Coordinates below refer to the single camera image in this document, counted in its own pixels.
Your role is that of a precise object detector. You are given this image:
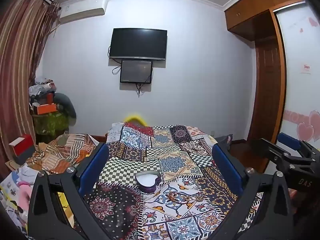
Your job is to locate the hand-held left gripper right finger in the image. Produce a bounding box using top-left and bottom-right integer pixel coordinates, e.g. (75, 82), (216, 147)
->
(207, 142), (294, 240)

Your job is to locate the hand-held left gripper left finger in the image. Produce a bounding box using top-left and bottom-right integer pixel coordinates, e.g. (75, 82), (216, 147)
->
(27, 142), (140, 240)

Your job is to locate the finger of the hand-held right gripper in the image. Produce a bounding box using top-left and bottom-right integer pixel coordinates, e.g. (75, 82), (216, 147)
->
(250, 138), (313, 165)
(277, 132), (320, 159)

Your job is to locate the purple heart-shaped tin box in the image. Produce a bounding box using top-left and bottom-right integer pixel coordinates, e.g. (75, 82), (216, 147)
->
(135, 170), (162, 194)

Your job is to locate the pink heart sticker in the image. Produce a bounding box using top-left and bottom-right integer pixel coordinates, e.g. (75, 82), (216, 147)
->
(285, 109), (320, 143)

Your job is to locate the dark cushion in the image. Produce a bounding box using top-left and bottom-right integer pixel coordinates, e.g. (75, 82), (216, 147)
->
(216, 134), (233, 151)

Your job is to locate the orange striped blanket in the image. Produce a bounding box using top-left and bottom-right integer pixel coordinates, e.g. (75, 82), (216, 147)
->
(26, 133), (99, 175)

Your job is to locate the white sliding wardrobe door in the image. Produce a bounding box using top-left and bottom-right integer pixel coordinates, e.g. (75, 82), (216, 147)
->
(272, 2), (320, 150)

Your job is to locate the patchwork printed blanket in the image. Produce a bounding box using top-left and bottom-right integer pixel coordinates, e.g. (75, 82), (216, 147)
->
(82, 121), (265, 240)

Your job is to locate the brown wooden door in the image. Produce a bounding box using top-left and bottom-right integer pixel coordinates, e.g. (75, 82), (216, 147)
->
(247, 9), (287, 145)

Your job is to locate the green patterned cloth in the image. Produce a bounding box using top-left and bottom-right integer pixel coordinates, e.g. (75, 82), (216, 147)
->
(32, 111), (70, 135)

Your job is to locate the red and white box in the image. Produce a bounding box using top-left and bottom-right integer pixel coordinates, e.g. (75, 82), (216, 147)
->
(9, 134), (35, 164)

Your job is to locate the orange box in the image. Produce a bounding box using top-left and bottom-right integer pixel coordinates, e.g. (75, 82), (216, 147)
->
(36, 104), (58, 115)

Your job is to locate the printed white bag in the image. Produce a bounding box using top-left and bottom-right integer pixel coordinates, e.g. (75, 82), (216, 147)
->
(0, 170), (38, 230)

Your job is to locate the pile of clothes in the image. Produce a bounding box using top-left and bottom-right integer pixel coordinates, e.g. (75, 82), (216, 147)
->
(28, 77), (57, 105)

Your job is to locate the brown striped curtain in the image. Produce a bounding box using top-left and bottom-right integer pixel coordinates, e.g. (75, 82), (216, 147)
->
(0, 0), (60, 170)

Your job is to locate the wooden overhead cabinet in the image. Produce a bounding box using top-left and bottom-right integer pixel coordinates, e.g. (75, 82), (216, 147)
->
(224, 0), (308, 40)

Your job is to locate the white air conditioner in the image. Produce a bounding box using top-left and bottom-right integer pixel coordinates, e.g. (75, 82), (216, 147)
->
(59, 0), (108, 25)

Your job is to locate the small black wall monitor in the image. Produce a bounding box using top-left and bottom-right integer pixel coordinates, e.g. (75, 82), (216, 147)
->
(120, 60), (153, 83)

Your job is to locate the black wall television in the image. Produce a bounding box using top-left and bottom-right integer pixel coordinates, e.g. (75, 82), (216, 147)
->
(109, 28), (167, 61)

